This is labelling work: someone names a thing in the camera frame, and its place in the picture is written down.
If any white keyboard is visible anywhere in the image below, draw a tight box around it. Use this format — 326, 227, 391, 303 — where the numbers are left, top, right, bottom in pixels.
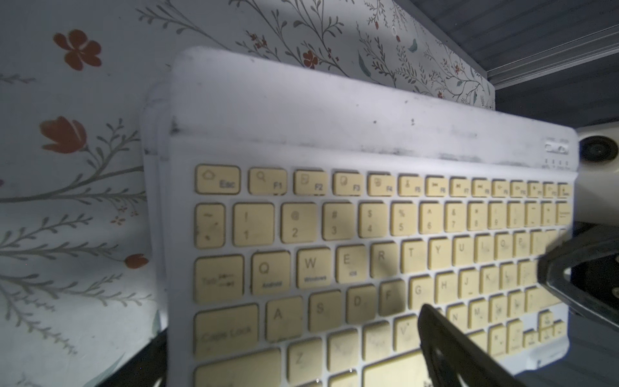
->
140, 81, 169, 332

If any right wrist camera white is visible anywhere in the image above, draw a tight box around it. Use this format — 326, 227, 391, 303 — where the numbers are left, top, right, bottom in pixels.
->
575, 122, 618, 227

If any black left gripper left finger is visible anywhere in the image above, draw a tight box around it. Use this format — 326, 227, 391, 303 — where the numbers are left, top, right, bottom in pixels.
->
98, 329, 168, 387

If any yellow keyboard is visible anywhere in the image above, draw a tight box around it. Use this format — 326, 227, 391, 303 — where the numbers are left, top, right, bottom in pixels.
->
161, 48, 579, 386

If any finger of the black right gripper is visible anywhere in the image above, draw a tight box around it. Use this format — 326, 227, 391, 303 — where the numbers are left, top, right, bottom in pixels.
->
538, 225, 618, 331

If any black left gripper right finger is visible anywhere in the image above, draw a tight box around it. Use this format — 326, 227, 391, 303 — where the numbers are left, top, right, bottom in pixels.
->
418, 304, 523, 387

